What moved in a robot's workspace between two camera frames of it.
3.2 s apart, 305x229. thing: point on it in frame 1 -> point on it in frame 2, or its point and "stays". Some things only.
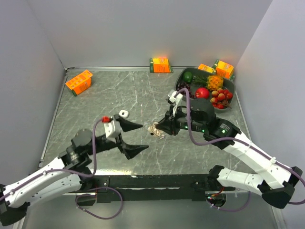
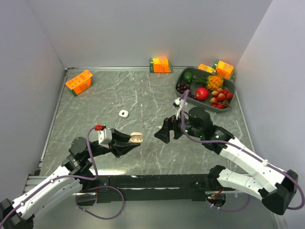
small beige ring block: x=153 y=129 -> x=136 y=137
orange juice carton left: x=80 y=83 stays
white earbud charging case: x=123 y=113 stays
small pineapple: x=213 y=82 stays
